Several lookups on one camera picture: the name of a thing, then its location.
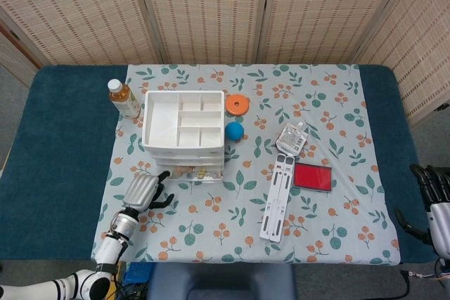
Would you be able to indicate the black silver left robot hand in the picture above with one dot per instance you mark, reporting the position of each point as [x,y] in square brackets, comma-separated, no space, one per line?
[140,192]

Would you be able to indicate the clear plastic packet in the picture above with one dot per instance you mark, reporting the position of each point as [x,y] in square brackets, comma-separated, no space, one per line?
[292,138]

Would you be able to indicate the blue plastic crate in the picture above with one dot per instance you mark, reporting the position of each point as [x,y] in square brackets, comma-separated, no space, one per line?
[139,273]

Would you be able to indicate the white folding laptop stand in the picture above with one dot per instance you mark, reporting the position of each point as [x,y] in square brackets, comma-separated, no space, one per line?
[277,201]

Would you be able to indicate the red ink pad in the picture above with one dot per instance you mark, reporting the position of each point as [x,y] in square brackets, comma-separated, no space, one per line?
[313,177]

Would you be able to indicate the teal table cover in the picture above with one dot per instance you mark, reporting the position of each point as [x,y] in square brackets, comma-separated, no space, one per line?
[63,156]

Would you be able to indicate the amber tea bottle white cap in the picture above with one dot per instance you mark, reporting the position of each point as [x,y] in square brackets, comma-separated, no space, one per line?
[124,101]

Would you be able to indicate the orange round disc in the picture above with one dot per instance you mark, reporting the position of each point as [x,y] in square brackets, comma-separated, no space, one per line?
[232,107]

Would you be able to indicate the white plastic drawer organizer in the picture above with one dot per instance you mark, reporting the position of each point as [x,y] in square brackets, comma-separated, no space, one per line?
[161,121]

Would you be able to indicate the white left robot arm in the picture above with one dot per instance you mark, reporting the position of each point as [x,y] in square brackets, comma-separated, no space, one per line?
[109,247]

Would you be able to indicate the floral light blue tablecloth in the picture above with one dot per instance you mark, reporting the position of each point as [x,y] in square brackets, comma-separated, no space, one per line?
[246,215]

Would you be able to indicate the blue ball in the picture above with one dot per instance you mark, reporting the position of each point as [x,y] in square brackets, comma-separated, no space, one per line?
[233,131]

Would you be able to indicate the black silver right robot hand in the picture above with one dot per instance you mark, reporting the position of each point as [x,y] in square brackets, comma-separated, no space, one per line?
[439,215]

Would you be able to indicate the small tan wooden blocks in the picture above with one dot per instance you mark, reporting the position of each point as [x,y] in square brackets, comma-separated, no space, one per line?
[181,171]

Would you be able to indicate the gold binder clips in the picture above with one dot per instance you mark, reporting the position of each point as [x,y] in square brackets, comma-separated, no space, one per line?
[202,173]

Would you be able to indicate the woven bamboo folding screen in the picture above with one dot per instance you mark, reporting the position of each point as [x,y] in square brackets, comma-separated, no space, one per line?
[211,8]

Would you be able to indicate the blue grey chair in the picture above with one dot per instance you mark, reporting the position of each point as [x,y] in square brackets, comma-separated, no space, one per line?
[221,282]

